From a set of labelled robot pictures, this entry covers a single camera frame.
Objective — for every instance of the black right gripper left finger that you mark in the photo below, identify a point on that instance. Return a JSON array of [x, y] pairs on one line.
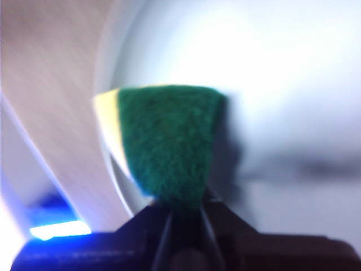
[[98, 251]]

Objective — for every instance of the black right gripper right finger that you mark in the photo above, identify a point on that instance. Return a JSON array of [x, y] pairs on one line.
[[268, 254]]

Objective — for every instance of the green and yellow sponge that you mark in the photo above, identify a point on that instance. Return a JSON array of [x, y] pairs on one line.
[[169, 141]]

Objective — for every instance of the light blue round plate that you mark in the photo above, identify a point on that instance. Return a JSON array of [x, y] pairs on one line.
[[282, 70]]

